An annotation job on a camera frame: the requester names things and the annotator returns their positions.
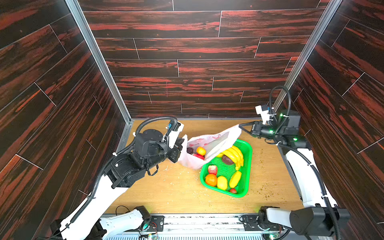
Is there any dark round fake mangosteen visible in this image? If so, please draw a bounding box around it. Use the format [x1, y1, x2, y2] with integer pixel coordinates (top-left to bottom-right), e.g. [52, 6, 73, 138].
[187, 148, 194, 155]

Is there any orange fake orange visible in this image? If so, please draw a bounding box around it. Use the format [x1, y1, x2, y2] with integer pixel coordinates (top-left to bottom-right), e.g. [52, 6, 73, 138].
[196, 147, 207, 156]
[205, 174, 217, 187]

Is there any pink printed plastic bag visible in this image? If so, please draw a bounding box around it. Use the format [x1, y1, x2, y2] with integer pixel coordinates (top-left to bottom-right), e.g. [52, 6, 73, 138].
[178, 125, 242, 170]

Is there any red fake dragon fruit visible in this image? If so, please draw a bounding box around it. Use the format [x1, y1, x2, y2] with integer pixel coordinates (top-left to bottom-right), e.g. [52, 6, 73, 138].
[192, 154, 205, 160]

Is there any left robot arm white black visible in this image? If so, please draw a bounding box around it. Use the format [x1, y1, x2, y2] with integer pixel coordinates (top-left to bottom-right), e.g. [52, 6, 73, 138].
[50, 125, 184, 240]

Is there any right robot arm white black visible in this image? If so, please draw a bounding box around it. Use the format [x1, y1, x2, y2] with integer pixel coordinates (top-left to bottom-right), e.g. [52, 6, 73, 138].
[239, 105, 351, 240]

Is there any yellow fake banana bunch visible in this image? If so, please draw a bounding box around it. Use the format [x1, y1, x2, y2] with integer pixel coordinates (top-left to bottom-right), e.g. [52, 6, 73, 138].
[216, 146, 244, 171]

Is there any red pink fake apple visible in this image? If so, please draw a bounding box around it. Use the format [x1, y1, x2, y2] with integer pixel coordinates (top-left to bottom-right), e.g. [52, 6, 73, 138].
[208, 165, 218, 176]

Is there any dark brown fake date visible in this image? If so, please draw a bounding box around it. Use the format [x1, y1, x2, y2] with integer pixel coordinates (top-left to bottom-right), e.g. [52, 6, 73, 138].
[222, 155, 234, 166]

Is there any small yellow fake banana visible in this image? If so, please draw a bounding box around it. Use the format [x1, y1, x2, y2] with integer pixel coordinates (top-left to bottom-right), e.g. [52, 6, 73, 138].
[229, 171, 242, 189]

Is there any yellow fake lemon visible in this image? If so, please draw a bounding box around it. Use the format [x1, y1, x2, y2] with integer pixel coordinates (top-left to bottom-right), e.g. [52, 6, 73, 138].
[217, 176, 228, 191]

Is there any green plastic perforated basket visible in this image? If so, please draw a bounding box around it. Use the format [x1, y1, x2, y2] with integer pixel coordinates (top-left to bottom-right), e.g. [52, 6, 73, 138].
[200, 140, 253, 198]

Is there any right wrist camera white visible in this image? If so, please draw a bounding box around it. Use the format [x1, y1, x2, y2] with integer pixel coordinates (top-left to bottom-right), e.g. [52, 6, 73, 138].
[255, 105, 275, 125]

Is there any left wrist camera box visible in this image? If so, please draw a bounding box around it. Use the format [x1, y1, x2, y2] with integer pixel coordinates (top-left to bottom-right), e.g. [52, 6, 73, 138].
[165, 120, 184, 149]

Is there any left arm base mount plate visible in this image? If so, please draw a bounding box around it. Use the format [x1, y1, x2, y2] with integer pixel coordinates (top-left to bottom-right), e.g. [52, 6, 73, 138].
[138, 215, 165, 232]

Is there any metal front rail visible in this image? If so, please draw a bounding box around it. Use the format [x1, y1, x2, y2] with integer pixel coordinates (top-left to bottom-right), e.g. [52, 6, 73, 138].
[98, 213, 334, 240]

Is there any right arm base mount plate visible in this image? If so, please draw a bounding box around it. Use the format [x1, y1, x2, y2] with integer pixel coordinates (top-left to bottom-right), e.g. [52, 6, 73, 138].
[239, 214, 284, 232]

